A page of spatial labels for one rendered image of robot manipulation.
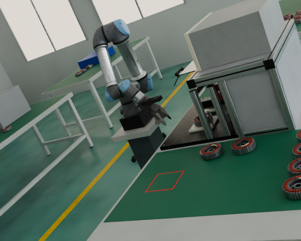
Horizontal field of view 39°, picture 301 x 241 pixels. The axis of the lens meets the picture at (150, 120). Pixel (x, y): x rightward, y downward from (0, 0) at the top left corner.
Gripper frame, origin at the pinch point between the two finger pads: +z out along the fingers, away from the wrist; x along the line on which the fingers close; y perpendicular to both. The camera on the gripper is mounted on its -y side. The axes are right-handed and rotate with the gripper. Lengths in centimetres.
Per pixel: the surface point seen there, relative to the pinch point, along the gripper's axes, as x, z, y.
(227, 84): 21, 9, -55
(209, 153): 39, 24, -30
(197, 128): 6.9, 15.3, -14.4
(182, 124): -7.1, 8.5, -0.1
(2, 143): -57, -102, 199
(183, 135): 9.8, 12.2, -6.5
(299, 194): 78, 49, -71
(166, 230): 91, 26, -26
